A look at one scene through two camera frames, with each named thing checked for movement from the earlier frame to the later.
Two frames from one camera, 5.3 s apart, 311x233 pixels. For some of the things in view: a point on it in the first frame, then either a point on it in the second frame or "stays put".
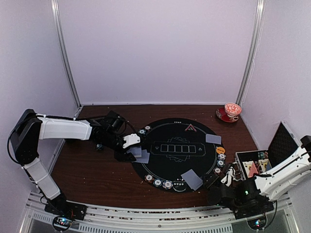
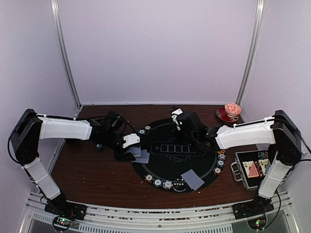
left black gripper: (124, 156) stays put
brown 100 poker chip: (149, 178) stays put
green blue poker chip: (157, 182) stays put
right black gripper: (210, 182) -> (179, 140)
